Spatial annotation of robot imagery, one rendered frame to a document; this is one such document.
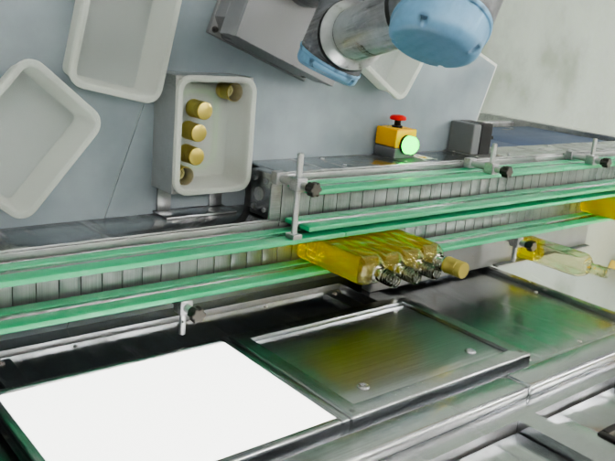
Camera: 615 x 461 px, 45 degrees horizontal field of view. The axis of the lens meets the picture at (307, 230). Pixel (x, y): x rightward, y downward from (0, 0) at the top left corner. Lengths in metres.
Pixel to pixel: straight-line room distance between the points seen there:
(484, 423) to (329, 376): 0.26
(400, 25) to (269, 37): 0.57
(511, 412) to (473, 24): 0.68
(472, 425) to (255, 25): 0.80
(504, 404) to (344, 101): 0.79
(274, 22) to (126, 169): 0.39
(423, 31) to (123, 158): 0.72
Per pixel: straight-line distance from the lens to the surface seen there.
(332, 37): 1.24
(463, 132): 1.98
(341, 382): 1.26
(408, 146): 1.76
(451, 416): 1.22
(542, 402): 1.38
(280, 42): 1.46
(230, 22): 1.44
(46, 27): 1.35
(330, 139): 1.72
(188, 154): 1.43
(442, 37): 0.90
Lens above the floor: 2.01
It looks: 47 degrees down
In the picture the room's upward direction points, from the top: 113 degrees clockwise
